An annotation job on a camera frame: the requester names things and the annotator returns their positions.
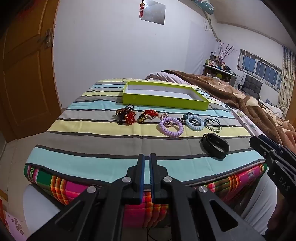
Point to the grey wall panel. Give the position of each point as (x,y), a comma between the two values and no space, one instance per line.
(154,12)

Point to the wooden door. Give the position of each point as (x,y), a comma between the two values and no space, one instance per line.
(29,98)

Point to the red hanging ornament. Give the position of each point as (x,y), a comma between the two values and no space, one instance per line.
(141,9)

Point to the brown fleece blanket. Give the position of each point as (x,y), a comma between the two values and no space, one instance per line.
(282,132)

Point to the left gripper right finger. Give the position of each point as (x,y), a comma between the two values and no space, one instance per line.
(160,189)

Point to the black hair tie teal bead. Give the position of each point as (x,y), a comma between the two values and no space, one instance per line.
(185,117)

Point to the black office chair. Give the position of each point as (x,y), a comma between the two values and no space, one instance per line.
(251,86)

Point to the striped bed sheet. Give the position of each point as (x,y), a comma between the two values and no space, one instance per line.
(86,144)

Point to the wall air conditioner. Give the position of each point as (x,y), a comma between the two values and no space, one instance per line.
(205,6)

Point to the window with bars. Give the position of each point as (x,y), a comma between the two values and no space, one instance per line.
(260,69)

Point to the floral curtain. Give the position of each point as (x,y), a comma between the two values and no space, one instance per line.
(287,80)

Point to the dried branch bouquet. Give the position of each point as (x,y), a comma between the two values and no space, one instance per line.
(224,51)

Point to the black fitness band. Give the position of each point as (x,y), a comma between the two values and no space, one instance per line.
(215,146)

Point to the cluttered desk shelf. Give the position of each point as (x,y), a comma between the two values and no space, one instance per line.
(213,67)

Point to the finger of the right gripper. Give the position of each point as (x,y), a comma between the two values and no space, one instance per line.
(270,142)
(261,147)

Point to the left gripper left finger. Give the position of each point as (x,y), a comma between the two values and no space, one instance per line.
(134,183)

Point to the person's grey trouser leg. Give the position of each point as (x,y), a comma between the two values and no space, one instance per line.
(261,205)

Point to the pink floral duvet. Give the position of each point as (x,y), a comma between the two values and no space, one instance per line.
(167,77)

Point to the lime green tray box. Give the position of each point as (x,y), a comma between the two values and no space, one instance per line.
(165,94)

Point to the red knot charm with beads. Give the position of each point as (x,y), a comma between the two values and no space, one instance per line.
(148,113)

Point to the small red knot charm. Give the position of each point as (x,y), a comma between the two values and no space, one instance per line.
(126,118)

